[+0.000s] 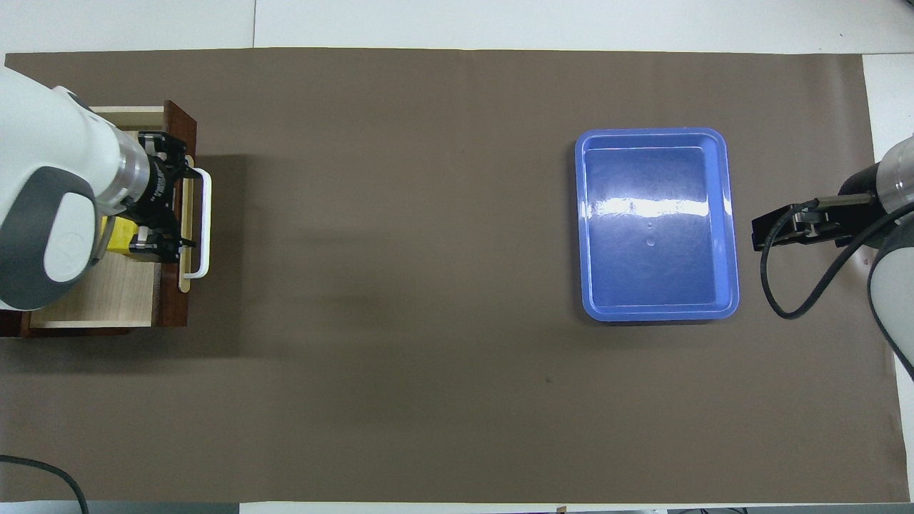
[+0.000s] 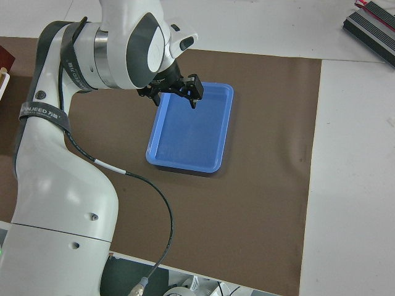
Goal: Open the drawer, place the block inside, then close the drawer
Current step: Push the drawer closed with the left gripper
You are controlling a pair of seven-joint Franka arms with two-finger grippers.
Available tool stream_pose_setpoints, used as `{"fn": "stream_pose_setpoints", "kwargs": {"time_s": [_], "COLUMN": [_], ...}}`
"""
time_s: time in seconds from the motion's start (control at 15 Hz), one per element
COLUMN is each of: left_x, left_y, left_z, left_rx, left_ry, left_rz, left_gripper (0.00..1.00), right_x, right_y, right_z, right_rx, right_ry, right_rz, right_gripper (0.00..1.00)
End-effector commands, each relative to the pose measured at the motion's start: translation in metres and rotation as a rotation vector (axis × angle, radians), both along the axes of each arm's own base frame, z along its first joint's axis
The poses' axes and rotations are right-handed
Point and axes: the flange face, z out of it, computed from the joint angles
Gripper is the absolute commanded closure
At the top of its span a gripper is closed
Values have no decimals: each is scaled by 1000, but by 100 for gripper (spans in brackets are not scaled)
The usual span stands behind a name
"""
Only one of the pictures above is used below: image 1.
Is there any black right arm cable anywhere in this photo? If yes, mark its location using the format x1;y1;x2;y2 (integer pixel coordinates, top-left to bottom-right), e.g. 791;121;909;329
760;198;914;320

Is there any blue plastic tray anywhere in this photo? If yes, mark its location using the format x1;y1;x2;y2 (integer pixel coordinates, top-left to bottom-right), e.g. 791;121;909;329
575;128;740;323

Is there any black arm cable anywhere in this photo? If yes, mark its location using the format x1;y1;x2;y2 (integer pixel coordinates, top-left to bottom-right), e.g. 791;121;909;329
760;198;914;320
0;454;91;514

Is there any yellow cube block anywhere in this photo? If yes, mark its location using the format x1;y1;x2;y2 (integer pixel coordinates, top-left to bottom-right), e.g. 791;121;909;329
100;216;155;259

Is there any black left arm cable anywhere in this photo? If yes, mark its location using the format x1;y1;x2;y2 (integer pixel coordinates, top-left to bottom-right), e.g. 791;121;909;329
0;454;91;514

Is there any dark wooden drawer cabinet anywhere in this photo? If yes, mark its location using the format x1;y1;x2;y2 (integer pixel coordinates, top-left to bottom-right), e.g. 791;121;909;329
21;100;198;336

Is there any light wooden handle plate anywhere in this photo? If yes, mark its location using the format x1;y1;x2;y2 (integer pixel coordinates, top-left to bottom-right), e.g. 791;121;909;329
179;175;193;294

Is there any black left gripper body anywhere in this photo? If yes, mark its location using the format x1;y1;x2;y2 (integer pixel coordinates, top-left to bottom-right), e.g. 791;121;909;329
136;151;181;221

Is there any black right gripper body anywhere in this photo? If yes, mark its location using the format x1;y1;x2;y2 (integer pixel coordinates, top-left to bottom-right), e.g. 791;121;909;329
791;171;883;252

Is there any brown table mat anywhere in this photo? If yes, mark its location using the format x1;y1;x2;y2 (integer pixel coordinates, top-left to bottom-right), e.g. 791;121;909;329
0;47;911;504

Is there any white drawer handle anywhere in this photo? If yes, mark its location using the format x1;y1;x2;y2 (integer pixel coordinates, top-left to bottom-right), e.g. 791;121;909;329
179;167;213;280

